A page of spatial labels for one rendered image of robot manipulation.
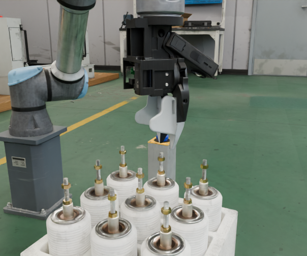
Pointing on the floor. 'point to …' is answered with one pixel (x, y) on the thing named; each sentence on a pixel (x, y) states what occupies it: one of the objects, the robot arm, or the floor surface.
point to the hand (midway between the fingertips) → (170, 137)
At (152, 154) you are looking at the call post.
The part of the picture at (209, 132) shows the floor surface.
